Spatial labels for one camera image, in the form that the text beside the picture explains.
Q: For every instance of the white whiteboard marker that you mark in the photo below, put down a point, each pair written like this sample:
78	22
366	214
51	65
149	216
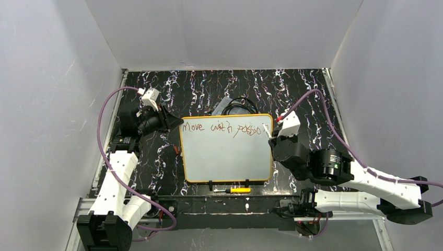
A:
266	130

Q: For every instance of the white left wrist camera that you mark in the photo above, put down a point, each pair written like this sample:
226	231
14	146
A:
149	97

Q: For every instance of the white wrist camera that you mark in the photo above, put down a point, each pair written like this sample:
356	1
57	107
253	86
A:
149	97
289	126

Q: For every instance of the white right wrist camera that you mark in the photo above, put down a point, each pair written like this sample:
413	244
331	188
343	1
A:
289	126

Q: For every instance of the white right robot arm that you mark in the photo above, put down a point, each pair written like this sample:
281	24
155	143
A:
399	201

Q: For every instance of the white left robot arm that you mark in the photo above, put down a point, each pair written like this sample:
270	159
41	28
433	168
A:
118	209

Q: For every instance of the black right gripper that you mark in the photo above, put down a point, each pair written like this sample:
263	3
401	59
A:
275	141

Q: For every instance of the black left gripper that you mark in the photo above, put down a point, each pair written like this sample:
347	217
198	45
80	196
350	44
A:
164	117

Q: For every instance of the yellow framed whiteboard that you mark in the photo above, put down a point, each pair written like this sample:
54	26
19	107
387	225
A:
226	148

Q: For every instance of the yellow handled screwdriver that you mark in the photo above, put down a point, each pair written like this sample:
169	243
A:
244	190

